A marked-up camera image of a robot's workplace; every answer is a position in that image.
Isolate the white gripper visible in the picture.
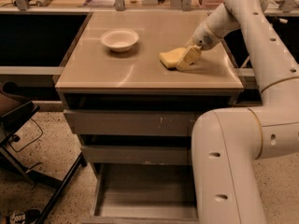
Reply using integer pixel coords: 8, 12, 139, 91
176, 21, 223, 71

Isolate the yellow sponge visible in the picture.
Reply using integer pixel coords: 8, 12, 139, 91
159, 48, 186, 69

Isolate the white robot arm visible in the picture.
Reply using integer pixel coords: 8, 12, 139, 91
192, 0, 299, 224

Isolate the top grey drawer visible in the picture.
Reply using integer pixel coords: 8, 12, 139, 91
63, 93, 233, 138

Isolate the grey drawer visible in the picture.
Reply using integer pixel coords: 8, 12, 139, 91
80, 134, 191, 165
63, 93, 233, 138
81, 164, 199, 224

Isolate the grey drawer cabinet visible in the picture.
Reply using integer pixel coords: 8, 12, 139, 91
55, 10, 245, 173

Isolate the middle grey drawer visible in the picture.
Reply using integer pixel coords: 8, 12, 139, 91
80, 134, 191, 165

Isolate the bottom grey drawer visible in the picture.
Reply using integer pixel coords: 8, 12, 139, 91
81, 164, 199, 224

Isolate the white bowl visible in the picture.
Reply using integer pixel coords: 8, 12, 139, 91
100, 29, 139, 53

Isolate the black chair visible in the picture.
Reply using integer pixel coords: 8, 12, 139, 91
0, 81, 88, 224

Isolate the black white shoe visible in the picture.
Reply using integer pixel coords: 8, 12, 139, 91
0, 209, 40, 224

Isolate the black floor cable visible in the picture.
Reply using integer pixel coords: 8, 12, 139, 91
8, 118, 45, 153

